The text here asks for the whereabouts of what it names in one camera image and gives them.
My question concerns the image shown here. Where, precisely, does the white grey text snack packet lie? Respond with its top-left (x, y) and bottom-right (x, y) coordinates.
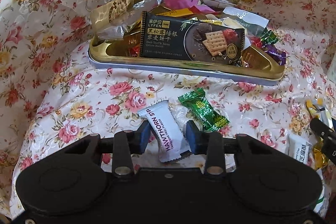
top-left (287, 134), bottom-right (312, 165)

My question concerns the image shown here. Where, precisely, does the green foil candy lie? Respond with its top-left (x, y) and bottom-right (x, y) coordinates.
top-left (178, 88), bottom-right (229, 132)

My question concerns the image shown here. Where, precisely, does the gold foil candy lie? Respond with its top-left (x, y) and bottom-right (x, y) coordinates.
top-left (313, 141), bottom-right (329, 170)

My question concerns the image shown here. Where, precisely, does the white hawthorn strip packet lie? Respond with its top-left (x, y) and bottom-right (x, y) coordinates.
top-left (138, 100), bottom-right (190, 162)

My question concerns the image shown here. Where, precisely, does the gold tray full of snacks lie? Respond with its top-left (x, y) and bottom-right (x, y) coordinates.
top-left (89, 0), bottom-right (286, 85)

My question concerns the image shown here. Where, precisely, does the black cracker packet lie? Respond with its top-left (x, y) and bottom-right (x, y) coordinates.
top-left (139, 12), bottom-right (245, 65)

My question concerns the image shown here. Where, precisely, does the silver yellow snack packet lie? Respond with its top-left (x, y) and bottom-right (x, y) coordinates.
top-left (305, 98), bottom-right (334, 129)

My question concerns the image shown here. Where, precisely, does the floral sofa cover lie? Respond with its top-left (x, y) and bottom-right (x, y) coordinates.
top-left (1, 0), bottom-right (335, 218)

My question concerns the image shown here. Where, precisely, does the gold mooncake packet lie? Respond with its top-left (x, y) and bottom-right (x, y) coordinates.
top-left (90, 0), bottom-right (134, 36)

